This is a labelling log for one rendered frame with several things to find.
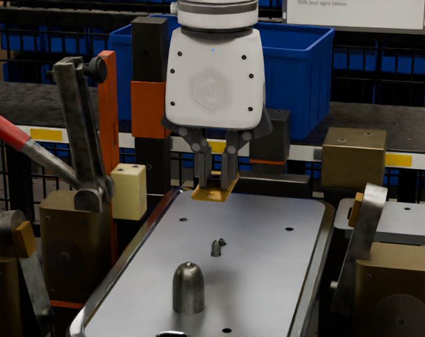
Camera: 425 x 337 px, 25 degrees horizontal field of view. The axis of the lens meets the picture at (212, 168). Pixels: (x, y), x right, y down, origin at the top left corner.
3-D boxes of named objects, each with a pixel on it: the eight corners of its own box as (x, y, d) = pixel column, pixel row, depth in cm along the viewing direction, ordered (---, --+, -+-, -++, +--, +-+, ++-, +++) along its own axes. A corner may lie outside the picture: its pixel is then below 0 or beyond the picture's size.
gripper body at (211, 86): (159, 22, 98) (160, 128, 102) (260, 27, 96) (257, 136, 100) (177, 8, 105) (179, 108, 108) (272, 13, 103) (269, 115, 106)
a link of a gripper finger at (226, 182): (221, 131, 103) (220, 190, 105) (250, 133, 102) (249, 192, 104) (227, 122, 105) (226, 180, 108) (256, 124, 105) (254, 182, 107)
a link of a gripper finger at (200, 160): (176, 128, 104) (176, 186, 106) (205, 130, 103) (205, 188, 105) (183, 119, 106) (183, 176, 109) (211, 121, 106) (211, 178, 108)
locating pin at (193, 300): (200, 330, 96) (200, 270, 94) (169, 327, 97) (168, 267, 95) (207, 315, 99) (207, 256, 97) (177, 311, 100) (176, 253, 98)
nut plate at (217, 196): (225, 202, 102) (225, 192, 102) (189, 199, 103) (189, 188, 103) (240, 175, 110) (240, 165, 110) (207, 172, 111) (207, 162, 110)
